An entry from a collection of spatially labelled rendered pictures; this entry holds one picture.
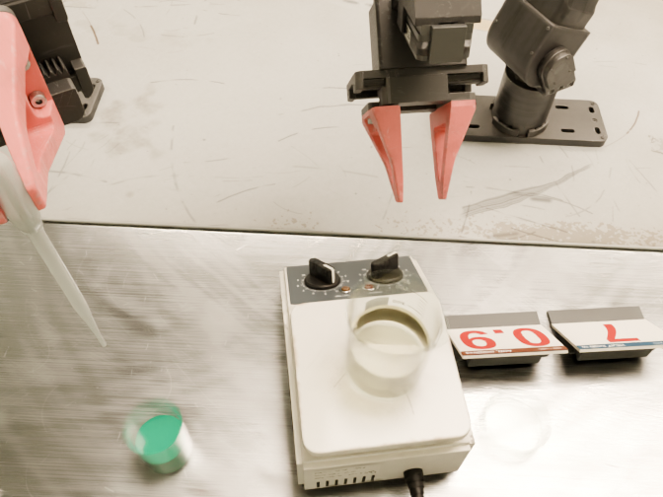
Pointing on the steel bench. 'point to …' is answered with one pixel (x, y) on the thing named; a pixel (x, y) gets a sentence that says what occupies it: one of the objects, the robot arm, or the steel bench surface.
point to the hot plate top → (305, 377)
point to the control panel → (347, 270)
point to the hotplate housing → (340, 473)
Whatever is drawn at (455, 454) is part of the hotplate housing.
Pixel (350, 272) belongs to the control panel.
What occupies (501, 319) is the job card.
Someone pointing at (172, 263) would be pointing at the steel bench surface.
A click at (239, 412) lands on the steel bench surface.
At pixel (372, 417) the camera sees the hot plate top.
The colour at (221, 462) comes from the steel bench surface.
